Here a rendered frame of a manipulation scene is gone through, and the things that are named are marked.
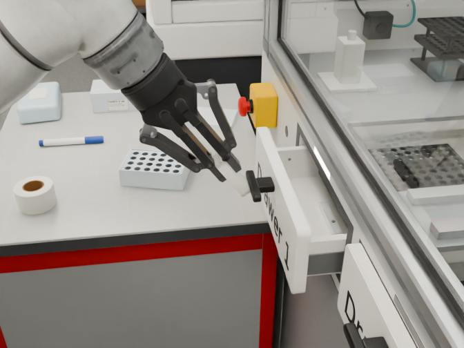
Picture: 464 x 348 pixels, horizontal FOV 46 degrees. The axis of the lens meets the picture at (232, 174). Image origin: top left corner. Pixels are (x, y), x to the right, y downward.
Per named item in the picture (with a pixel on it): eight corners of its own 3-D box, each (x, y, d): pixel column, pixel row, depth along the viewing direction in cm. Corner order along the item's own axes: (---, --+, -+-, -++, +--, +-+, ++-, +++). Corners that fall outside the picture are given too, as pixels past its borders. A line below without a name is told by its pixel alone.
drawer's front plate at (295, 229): (292, 296, 74) (297, 232, 68) (254, 180, 98) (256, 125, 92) (304, 295, 74) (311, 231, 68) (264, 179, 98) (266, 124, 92)
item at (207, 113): (177, 127, 128) (177, 121, 127) (186, 111, 135) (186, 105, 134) (231, 132, 126) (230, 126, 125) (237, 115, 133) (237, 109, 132)
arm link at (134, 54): (139, 22, 61) (172, 62, 64) (139, 1, 69) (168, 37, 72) (77, 70, 63) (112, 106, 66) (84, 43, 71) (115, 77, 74)
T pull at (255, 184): (253, 204, 78) (253, 196, 77) (245, 176, 84) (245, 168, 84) (278, 202, 79) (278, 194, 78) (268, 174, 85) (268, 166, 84)
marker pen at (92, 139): (39, 148, 120) (38, 141, 119) (40, 144, 121) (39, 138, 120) (103, 143, 121) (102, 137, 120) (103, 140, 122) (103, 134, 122)
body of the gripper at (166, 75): (113, 101, 67) (161, 152, 71) (168, 59, 65) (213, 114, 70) (115, 77, 73) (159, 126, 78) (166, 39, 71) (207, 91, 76)
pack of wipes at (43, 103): (61, 121, 130) (58, 103, 128) (18, 126, 128) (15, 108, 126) (61, 95, 143) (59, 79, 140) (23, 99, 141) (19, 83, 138)
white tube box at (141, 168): (120, 186, 107) (118, 169, 105) (132, 163, 114) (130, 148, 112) (182, 190, 106) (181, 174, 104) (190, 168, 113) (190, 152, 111)
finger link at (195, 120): (171, 94, 73) (179, 88, 73) (221, 149, 79) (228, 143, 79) (172, 106, 70) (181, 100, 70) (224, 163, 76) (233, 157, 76)
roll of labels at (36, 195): (14, 216, 99) (9, 197, 97) (21, 194, 105) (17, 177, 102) (53, 213, 99) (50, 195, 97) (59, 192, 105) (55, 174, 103)
